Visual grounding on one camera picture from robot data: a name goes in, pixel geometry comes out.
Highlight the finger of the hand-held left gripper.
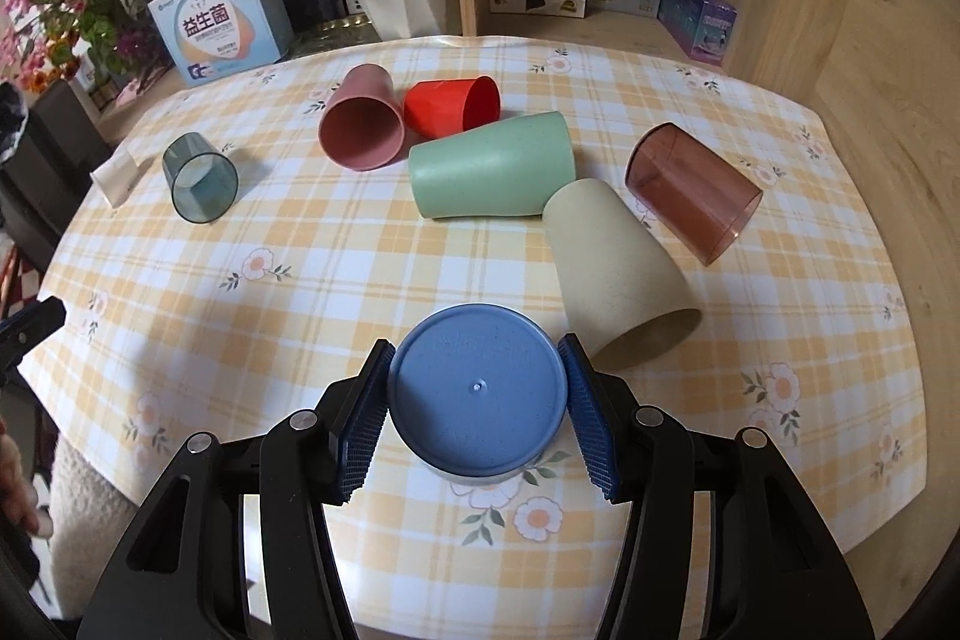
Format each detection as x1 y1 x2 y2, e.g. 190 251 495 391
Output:
0 297 67 371

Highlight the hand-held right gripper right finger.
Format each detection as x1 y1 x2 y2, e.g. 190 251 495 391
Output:
556 332 876 640

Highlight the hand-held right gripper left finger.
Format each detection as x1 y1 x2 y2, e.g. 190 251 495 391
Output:
75 338 398 640

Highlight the blue cup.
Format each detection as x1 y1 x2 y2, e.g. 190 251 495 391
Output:
385 304 568 483

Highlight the beige cup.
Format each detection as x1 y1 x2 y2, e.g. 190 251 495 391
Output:
541 177 704 371

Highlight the teal translucent cup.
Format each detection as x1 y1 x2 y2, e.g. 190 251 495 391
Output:
162 133 239 226

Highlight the brown translucent cup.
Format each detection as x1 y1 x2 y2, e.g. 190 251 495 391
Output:
625 122 764 267

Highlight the green cup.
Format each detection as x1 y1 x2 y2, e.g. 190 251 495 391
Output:
407 110 577 220

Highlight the pink cup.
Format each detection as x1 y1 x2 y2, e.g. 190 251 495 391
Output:
318 64 406 172

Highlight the red cup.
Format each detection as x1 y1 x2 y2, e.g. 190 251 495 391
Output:
403 76 501 137

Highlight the person's left hand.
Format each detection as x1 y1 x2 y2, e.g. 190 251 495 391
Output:
0 413 52 540

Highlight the white fuzzy seat cover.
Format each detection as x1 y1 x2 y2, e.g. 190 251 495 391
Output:
46 437 151 618

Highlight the white and blue box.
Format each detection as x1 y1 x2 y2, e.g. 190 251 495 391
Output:
147 0 295 88

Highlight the gold tray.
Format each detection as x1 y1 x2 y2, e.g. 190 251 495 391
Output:
289 14 391 58

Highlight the purple box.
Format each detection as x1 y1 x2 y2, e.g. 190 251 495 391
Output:
658 0 739 64

